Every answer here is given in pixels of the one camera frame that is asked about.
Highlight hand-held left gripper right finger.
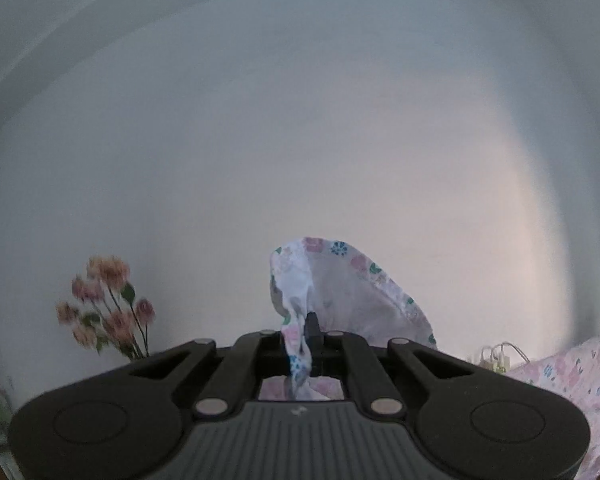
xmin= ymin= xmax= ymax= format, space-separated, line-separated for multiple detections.
xmin=305 ymin=312 xmax=481 ymax=418

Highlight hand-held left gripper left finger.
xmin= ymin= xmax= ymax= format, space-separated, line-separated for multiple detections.
xmin=130 ymin=330 xmax=287 ymax=418

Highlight pink floral garment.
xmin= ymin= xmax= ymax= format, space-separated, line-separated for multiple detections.
xmin=270 ymin=236 xmax=600 ymax=480

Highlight pink artificial flowers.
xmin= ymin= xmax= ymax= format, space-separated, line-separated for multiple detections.
xmin=55 ymin=255 xmax=157 ymax=362

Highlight white charger cable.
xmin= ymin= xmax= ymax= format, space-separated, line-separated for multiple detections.
xmin=500 ymin=341 xmax=530 ymax=365

